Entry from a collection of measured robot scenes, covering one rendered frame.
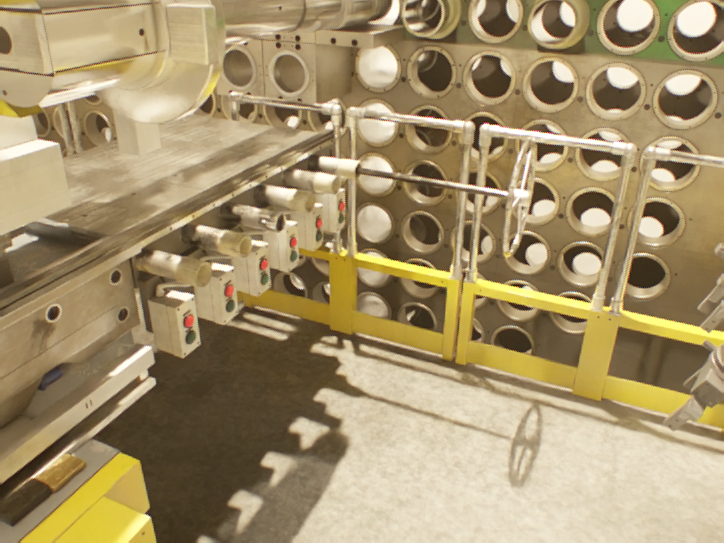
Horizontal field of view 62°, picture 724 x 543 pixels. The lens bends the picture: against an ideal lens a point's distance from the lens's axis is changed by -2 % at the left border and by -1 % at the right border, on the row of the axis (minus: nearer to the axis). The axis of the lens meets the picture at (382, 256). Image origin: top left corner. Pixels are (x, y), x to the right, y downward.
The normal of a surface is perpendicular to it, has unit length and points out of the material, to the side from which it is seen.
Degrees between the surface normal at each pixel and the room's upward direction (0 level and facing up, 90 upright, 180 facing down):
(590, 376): 90
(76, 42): 90
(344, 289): 90
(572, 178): 90
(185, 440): 0
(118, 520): 0
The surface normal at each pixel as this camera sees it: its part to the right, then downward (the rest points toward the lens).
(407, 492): 0.03, -0.89
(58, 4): 0.80, -0.29
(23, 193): 0.92, 0.20
